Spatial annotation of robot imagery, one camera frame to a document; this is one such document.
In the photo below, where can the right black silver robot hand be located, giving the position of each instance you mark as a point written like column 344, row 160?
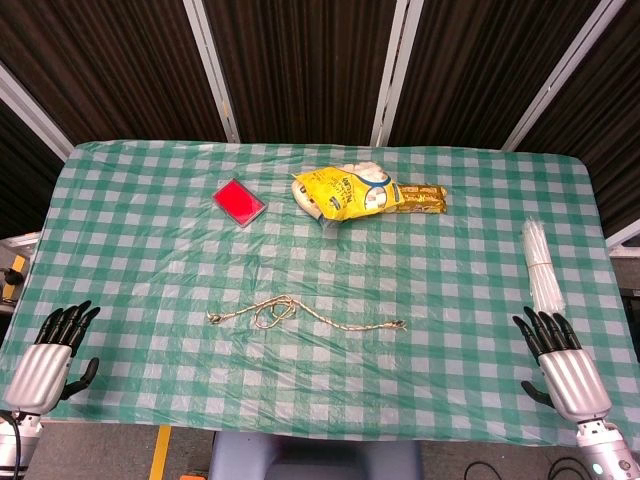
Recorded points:
column 575, row 380

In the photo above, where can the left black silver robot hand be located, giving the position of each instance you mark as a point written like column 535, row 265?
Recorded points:
column 37, row 372

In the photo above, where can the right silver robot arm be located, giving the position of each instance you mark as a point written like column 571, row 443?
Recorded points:
column 607, row 452

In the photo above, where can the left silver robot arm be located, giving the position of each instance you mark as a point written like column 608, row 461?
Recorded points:
column 30, row 445

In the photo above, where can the yellow black device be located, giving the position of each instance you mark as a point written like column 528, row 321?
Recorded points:
column 15, row 280

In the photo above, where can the white straw bundle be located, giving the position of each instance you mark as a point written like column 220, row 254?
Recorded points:
column 540, row 265

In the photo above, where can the gold cracker package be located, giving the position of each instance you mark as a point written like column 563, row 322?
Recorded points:
column 425, row 197

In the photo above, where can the green white checkered tablecloth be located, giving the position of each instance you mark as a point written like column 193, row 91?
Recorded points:
column 320, row 390

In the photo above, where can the red flat plastic box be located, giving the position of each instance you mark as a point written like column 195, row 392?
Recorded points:
column 239, row 201

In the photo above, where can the blue grey robot torso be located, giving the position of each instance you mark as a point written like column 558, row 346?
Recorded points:
column 315, row 457

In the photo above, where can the yellow snack bag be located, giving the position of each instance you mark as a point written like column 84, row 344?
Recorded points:
column 345, row 192

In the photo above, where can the white metal frame post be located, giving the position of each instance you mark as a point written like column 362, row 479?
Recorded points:
column 212, row 70
column 625, row 235
column 565, row 75
column 397, row 70
column 30, row 107

